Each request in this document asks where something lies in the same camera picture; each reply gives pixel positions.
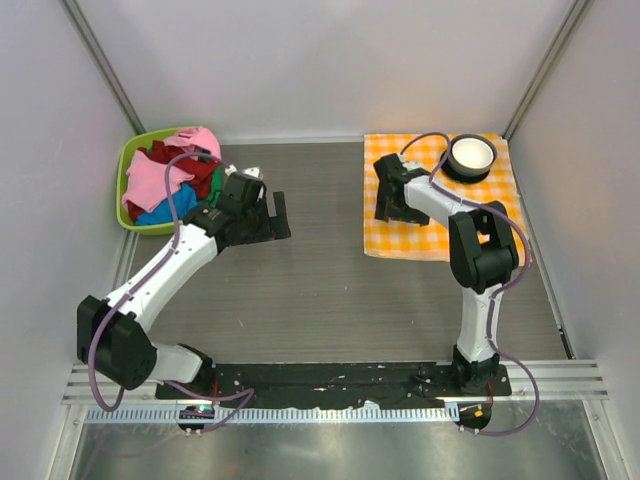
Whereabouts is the orange checkered cloth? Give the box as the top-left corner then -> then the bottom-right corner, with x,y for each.
363,134 -> 527,261

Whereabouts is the lime green plastic basket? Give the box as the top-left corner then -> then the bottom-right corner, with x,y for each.
115,125 -> 201,238

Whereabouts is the pink t shirt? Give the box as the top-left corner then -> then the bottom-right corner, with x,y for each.
121,150 -> 195,212
163,127 -> 221,160

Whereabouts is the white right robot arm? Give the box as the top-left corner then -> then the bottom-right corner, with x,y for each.
374,154 -> 521,394

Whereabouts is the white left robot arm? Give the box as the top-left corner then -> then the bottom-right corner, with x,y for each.
76,173 -> 291,391

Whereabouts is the green t shirt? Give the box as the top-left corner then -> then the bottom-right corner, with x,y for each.
199,167 -> 225,206

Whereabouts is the blue t shirt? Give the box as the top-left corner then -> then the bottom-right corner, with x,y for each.
135,184 -> 198,226

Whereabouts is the dark red t shirt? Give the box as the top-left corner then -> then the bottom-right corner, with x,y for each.
125,141 -> 220,224

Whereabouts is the white bowl with dark rim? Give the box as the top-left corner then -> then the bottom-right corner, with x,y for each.
442,134 -> 498,184

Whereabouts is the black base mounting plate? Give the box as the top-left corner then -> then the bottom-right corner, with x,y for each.
156,362 -> 512,410

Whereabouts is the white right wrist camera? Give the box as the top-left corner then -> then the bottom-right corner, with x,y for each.
402,161 -> 422,171

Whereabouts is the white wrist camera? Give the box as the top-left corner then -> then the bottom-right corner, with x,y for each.
225,164 -> 263,180
402,161 -> 422,171

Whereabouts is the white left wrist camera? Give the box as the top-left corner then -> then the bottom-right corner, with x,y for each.
225,164 -> 263,180

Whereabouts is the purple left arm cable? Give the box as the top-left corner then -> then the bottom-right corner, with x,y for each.
88,152 -> 256,434

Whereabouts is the white slotted cable duct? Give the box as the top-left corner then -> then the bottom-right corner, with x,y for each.
85,402 -> 459,425

